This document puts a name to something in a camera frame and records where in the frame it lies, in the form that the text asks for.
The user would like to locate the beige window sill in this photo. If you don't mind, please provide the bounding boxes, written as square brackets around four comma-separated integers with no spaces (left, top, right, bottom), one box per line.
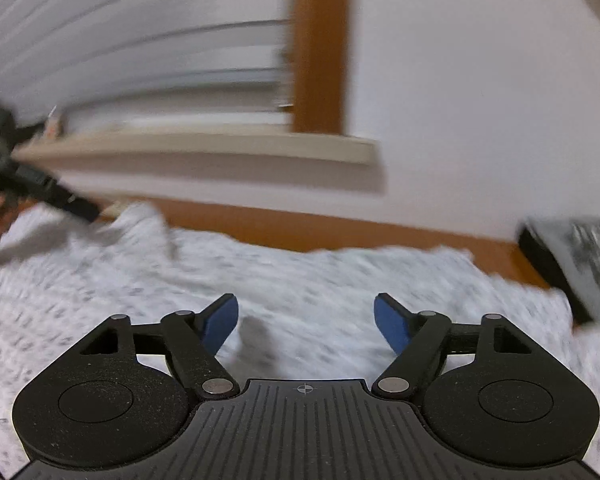
[15,131,382,167]

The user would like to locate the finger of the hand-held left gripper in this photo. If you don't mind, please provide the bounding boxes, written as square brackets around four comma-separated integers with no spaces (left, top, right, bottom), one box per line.
[40,176,102,225]

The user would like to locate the white patterned shirt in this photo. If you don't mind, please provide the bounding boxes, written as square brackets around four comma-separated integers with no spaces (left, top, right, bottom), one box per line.
[0,202,600,468]

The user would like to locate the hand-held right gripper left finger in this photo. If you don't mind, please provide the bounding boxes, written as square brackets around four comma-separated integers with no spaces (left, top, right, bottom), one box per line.
[77,294,241,402]

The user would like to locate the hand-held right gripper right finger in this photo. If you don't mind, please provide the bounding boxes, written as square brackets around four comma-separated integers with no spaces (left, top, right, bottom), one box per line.
[372,292,536,402]

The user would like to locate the black folded garment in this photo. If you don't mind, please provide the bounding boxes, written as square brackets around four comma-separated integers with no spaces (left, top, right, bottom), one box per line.
[517,227,595,325]

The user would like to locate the grey window blind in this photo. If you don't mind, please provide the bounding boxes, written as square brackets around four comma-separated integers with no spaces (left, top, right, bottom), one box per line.
[0,0,295,128]

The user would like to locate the grey printed sweatshirt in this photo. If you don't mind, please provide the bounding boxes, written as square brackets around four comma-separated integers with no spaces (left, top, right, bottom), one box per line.
[522,216,600,328]

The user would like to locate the wooden window frame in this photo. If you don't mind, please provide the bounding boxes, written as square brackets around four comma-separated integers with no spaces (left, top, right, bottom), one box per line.
[291,0,355,135]

